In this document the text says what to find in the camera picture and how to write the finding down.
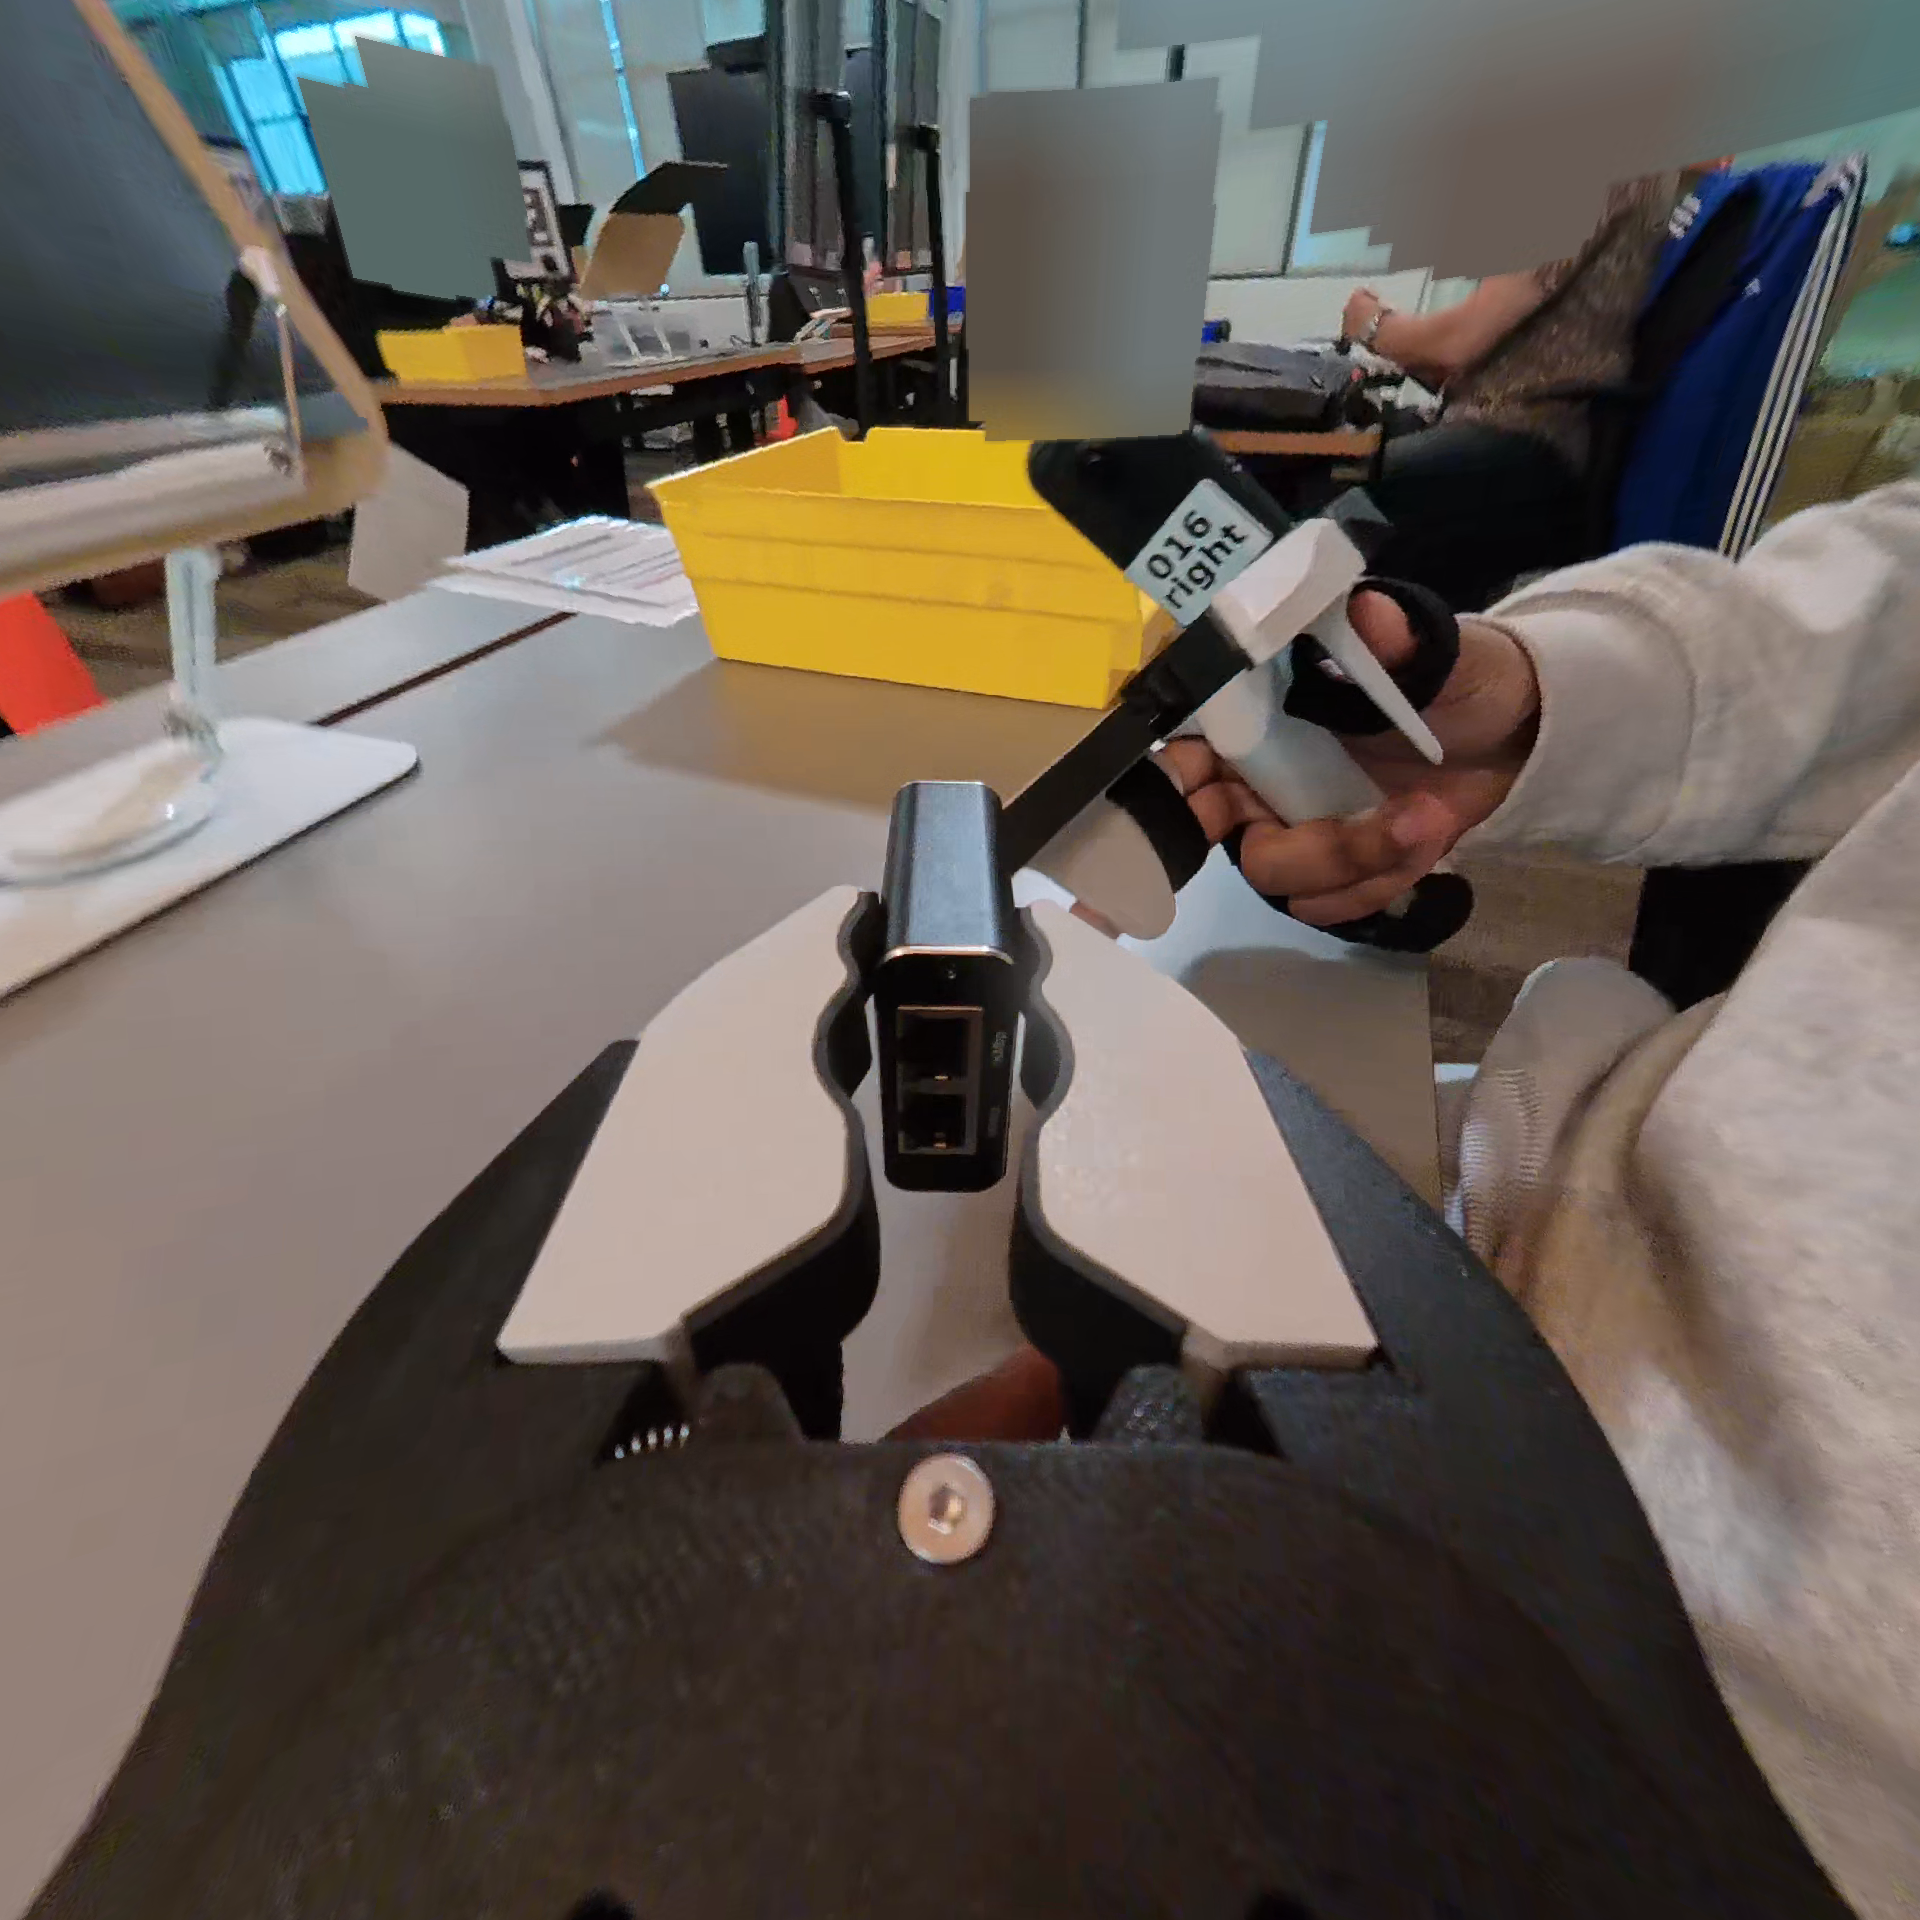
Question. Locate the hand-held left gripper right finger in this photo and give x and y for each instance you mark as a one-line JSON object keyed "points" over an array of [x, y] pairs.
{"points": [[1200, 1171]]}

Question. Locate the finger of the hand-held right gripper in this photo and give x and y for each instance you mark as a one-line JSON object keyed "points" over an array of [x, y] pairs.
{"points": [[1080, 788]]}

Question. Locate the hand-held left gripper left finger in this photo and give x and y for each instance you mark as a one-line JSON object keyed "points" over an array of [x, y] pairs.
{"points": [[705, 1154]]}

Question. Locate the black network adapter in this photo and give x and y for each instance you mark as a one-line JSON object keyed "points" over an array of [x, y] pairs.
{"points": [[944, 886]]}

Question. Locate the yellow plastic bin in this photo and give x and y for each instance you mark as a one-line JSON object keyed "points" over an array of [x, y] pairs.
{"points": [[900, 572]]}

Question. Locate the person's right forearm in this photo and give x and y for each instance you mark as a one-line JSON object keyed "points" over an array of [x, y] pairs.
{"points": [[1695, 675]]}

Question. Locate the person's right hand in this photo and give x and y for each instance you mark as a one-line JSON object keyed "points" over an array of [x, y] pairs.
{"points": [[1477, 719]]}

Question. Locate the white printed paper sheet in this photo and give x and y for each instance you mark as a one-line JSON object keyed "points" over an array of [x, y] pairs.
{"points": [[577, 572]]}

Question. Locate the open cardboard box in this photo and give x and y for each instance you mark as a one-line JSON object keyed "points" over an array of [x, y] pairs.
{"points": [[646, 239]]}

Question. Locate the blue jacket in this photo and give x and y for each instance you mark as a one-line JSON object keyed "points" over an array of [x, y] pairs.
{"points": [[1710, 390]]}

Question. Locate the white laptop stand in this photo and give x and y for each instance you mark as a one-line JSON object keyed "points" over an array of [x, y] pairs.
{"points": [[226, 781]]}

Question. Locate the small yellow bin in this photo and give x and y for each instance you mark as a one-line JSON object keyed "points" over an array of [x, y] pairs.
{"points": [[448, 352]]}

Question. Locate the orange traffic cone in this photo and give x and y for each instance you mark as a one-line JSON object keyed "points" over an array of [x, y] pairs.
{"points": [[46, 669]]}

